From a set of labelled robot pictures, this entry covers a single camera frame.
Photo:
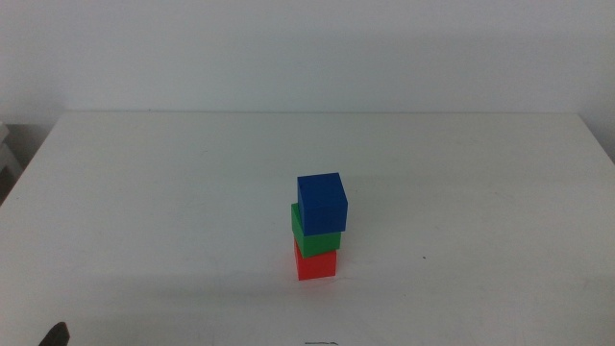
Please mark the red cube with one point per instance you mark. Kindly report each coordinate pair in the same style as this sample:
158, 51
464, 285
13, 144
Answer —
317, 266

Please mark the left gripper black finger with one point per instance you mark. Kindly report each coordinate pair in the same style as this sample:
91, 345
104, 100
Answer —
57, 336

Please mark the blue cube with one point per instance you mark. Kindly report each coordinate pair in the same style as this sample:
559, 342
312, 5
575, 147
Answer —
324, 204

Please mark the green cube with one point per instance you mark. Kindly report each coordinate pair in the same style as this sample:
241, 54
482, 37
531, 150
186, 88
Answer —
319, 244

